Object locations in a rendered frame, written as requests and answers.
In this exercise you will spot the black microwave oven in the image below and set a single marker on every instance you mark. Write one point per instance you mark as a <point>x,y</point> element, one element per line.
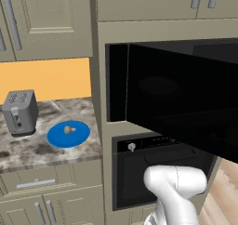
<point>117,83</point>

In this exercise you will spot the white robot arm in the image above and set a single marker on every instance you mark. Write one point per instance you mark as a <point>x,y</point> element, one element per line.
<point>173,188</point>

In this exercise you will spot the blue round plate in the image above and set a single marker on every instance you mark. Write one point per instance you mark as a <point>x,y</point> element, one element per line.
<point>62,138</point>

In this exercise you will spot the black built-in oven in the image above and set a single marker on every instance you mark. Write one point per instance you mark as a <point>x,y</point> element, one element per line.
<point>133,173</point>

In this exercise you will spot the beige base cupboard door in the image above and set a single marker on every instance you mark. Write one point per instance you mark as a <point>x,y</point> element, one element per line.
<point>20,211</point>
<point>74,204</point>

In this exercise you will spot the black microwave door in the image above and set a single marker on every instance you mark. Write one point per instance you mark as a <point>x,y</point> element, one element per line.
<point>186,95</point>

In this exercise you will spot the beige drawer front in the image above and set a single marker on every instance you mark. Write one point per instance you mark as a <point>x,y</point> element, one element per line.
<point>37,179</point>

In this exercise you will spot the brown mushroom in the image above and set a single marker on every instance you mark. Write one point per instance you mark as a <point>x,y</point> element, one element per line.
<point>68,129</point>

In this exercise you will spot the silver oven knob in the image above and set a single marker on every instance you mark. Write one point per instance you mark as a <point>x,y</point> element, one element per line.
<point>131,147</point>

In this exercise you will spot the grey toaster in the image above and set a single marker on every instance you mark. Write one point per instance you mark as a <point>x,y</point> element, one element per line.
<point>23,115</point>

